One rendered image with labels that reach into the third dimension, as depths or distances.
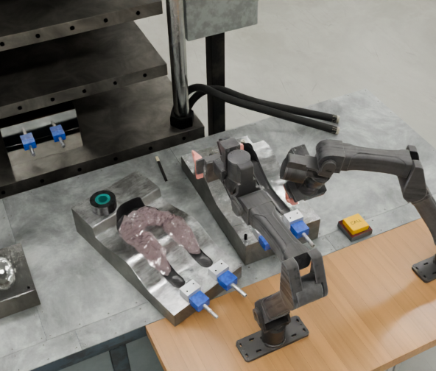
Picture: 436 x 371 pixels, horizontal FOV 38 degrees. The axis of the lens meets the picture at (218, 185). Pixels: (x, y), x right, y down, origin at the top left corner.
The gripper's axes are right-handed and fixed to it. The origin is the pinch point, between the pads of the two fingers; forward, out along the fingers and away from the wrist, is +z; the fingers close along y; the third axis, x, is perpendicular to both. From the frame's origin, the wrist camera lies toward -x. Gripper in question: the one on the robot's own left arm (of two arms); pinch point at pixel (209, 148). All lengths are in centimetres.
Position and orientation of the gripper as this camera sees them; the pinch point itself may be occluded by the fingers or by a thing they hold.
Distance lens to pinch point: 172.6
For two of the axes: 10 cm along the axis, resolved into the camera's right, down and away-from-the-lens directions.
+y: -9.0, 3.0, -3.1
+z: -4.3, -5.9, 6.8
